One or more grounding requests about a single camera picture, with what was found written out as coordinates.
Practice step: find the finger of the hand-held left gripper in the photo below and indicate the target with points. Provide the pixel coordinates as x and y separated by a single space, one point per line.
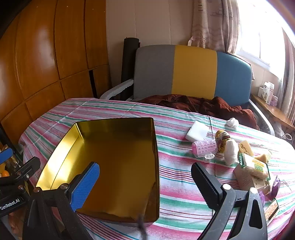
5 155
28 165

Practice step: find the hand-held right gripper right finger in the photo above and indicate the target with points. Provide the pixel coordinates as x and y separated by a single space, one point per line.
205 182

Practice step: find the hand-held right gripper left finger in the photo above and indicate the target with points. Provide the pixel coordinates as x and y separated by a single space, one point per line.
85 184

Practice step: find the plastic-wrapped white bundle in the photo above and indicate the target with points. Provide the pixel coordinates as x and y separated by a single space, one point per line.
231 152

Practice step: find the gold-lined tin box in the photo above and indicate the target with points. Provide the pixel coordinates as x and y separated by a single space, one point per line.
119 161

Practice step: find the yellow patterned plush toy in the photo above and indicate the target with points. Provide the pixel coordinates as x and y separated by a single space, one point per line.
221 139

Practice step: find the white foam block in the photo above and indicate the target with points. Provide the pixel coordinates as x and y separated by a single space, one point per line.
198 131

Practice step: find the light green leaf-print box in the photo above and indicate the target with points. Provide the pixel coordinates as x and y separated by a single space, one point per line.
254 167

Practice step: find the yellow sponge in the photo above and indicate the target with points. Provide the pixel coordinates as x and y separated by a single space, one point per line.
264 157
245 147

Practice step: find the orange fruit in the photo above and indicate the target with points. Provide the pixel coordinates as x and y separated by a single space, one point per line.
4 173

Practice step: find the small clear cap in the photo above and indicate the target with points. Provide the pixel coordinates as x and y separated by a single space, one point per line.
209 158

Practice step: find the striped tablecloth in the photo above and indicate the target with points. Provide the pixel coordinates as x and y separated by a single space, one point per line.
175 184

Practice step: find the pink hair roller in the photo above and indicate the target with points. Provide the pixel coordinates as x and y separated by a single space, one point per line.
204 147

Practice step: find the beige cardboard box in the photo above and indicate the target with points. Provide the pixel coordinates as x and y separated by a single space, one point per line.
243 178

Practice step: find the crumpled white tissue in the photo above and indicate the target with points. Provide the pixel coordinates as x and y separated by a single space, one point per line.
232 122

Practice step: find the purple plastic item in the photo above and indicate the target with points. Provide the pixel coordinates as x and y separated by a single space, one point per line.
276 185

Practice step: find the cork piece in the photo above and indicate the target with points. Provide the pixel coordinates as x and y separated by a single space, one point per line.
272 211

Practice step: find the dark red blanket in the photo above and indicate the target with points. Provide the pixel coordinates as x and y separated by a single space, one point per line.
207 106

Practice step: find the wooden side shelf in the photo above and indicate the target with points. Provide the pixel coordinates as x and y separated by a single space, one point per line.
274 113

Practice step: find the wooden wardrobe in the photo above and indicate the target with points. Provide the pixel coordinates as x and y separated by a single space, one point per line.
41 57

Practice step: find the small white carton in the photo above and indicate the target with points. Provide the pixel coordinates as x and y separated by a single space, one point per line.
261 92

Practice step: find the pink carton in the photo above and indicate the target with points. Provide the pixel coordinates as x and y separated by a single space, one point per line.
274 101

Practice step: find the tall white carton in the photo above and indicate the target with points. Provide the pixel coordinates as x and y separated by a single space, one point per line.
268 92

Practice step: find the grey yellow blue chair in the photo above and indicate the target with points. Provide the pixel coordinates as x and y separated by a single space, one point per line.
196 71

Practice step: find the black rolled mat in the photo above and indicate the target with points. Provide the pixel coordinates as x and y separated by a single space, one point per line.
128 60

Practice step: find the patterned beige curtain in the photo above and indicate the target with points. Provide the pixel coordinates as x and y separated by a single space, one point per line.
287 76
212 23

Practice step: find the window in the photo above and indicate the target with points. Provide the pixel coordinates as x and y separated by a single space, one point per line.
260 34

